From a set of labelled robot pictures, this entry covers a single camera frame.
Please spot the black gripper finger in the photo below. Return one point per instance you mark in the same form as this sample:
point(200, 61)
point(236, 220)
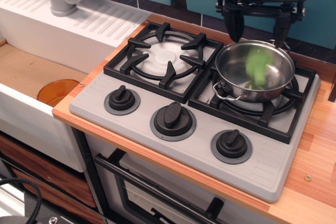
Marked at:
point(281, 28)
point(234, 21)

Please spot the green toy broccoli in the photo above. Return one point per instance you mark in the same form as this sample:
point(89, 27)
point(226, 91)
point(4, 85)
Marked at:
point(256, 64)

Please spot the black middle stove knob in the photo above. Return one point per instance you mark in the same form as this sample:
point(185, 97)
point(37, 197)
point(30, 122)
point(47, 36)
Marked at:
point(173, 122)

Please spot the black stove knob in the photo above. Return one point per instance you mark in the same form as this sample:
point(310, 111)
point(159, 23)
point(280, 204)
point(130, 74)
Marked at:
point(173, 122)
point(122, 101)
point(231, 147)

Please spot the black right stove knob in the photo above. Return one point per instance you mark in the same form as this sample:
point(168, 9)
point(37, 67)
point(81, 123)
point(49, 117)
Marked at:
point(231, 147)

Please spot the black left stove knob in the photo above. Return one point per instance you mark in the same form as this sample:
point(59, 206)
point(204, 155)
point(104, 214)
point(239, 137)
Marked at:
point(122, 101)

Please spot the grey toy stove top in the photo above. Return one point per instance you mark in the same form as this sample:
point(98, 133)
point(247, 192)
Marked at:
point(263, 174)

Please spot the black left burner grate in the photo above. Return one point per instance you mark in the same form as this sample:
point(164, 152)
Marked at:
point(162, 62)

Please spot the black burner grate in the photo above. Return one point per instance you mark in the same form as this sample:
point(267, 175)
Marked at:
point(162, 62)
point(282, 119)

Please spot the black right burner grate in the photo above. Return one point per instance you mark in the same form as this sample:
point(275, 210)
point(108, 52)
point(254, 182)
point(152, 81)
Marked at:
point(282, 119)

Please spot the white toy sink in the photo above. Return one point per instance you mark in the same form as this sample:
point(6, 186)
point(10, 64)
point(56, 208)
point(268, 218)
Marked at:
point(38, 48)

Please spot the orange plastic bowl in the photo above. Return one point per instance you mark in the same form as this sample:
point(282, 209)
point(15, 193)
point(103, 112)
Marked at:
point(52, 93)

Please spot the toy oven door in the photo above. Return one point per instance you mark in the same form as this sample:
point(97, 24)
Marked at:
point(145, 193)

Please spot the wooden drawer fronts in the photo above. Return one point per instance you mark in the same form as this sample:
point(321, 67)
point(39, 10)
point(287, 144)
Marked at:
point(61, 186)

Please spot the steel pot with handles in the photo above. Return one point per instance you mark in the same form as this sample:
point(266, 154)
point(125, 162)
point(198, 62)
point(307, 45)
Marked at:
point(234, 84)

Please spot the black oven door handle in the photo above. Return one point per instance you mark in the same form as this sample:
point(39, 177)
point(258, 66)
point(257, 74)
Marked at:
point(112, 164)

